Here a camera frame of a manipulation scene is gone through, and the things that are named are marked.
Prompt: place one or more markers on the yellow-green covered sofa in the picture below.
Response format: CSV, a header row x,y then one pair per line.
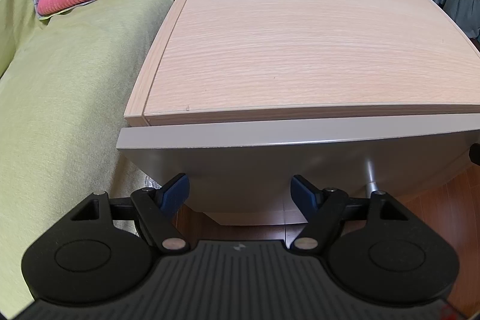
x,y
65,83

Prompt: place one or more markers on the lower white drawer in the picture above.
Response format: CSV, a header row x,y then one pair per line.
x,y
267,218

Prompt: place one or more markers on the upper white drawer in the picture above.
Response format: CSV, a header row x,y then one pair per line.
x,y
247,167

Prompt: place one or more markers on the white drawer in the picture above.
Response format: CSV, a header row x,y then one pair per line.
x,y
247,167
267,218

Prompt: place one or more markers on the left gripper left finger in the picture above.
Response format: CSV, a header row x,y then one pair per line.
x,y
154,212

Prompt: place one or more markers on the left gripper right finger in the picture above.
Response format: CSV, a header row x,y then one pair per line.
x,y
323,209

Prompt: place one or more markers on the light wood bedside cabinet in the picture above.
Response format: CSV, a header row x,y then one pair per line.
x,y
246,60

